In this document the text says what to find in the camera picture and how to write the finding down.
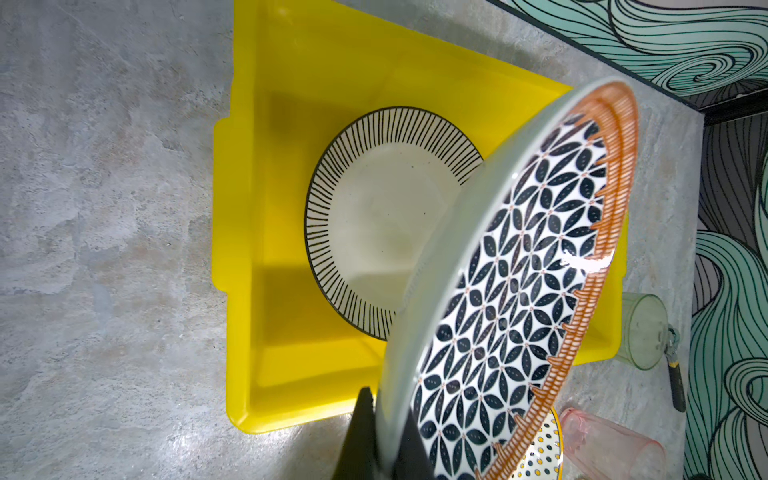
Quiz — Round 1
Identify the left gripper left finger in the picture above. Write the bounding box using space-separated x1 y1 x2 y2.
332 387 377 480

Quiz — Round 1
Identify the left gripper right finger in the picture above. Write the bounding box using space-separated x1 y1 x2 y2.
395 413 435 480

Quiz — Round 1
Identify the geometric flower pattern plate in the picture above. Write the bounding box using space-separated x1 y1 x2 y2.
375 78 639 479

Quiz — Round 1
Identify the black striped white plate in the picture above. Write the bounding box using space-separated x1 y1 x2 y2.
304 106 484 340

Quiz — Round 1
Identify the yellow plastic bin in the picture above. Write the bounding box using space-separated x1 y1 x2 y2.
211 0 629 435

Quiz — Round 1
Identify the yellow rimmed dotted plate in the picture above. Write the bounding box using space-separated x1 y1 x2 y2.
510 408 563 480

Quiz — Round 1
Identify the pink transparent cup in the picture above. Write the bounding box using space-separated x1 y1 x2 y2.
560 408 667 479

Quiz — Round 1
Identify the green transparent cup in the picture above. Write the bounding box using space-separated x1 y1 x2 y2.
616 292 668 371

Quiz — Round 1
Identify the black handled tool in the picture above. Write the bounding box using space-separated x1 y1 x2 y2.
664 324 687 413

